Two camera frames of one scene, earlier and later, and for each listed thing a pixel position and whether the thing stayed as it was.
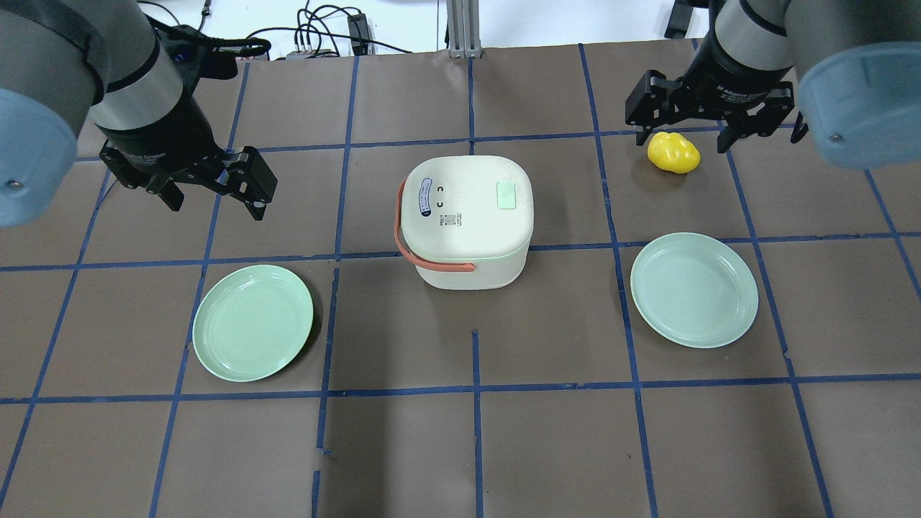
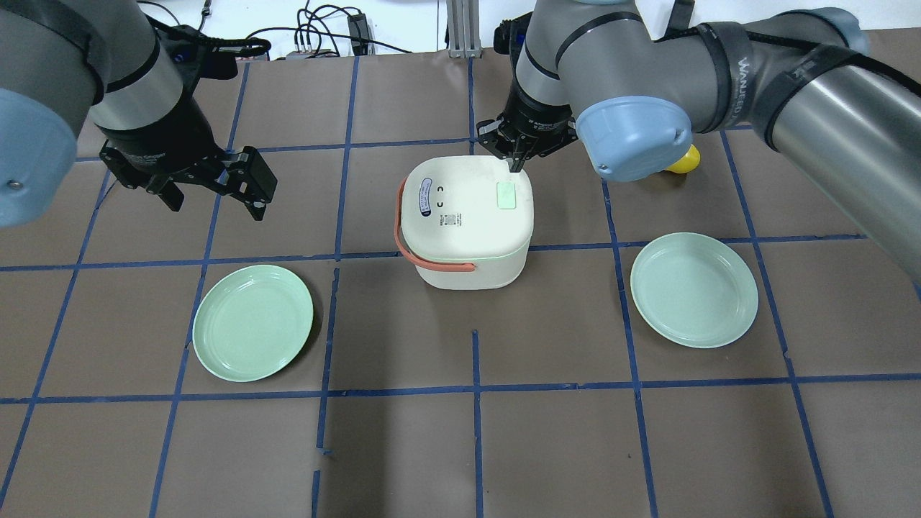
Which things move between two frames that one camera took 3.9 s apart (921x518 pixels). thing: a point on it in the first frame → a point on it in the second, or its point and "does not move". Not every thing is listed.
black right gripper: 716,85 → 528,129
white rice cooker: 465,221 does not move
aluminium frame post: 463,24 does not move
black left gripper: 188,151 does not move
